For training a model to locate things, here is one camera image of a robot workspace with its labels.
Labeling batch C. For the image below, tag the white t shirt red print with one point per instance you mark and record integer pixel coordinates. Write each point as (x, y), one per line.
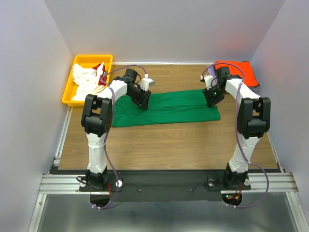
(87, 80)

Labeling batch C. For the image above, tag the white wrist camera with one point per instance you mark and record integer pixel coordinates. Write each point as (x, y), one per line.
(146, 82)
(207, 79)

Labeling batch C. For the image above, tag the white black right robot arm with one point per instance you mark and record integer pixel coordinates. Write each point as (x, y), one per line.
(252, 119)

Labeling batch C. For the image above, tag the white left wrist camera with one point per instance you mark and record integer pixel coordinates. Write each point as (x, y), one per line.
(146, 82)

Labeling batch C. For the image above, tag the folded orange t shirt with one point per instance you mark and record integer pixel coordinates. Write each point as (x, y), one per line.
(245, 66)

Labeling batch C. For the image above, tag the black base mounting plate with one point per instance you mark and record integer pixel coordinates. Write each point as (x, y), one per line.
(166, 186)

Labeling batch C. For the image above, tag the aluminium frame rail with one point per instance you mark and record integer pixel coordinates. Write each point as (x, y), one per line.
(278, 182)

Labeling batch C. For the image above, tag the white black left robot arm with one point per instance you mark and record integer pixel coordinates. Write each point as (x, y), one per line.
(97, 119)

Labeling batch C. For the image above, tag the green t shirt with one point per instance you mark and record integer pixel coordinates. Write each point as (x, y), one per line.
(165, 108)

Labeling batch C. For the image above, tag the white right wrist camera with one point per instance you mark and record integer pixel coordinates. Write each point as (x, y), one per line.
(207, 79)

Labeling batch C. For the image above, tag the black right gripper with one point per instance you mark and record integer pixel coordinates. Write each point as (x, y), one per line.
(210, 100)

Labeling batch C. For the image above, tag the yellow plastic bin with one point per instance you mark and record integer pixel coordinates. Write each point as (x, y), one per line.
(86, 61)

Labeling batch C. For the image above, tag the folded purple t shirt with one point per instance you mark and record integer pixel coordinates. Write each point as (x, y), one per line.
(211, 70)

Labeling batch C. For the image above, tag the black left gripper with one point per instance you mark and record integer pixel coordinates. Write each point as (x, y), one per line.
(142, 102)

